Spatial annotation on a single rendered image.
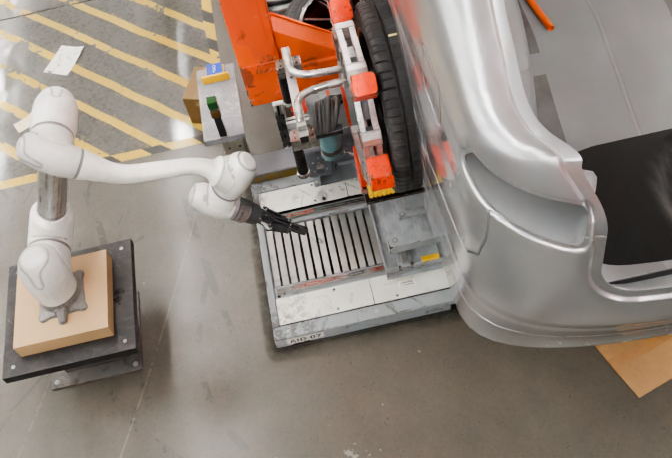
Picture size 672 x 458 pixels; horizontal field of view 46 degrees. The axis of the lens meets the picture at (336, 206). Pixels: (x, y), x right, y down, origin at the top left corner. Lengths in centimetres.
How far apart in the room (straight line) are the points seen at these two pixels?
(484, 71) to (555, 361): 170
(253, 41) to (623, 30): 130
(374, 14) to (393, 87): 27
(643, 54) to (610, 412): 127
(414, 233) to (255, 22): 101
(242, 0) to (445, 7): 125
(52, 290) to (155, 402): 62
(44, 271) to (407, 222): 137
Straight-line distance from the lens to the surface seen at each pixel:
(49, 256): 297
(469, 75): 169
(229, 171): 256
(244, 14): 297
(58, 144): 256
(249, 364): 322
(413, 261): 318
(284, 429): 309
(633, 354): 321
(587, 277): 183
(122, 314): 313
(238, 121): 334
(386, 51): 247
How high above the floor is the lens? 285
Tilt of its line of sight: 53 degrees down
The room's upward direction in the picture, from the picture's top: 12 degrees counter-clockwise
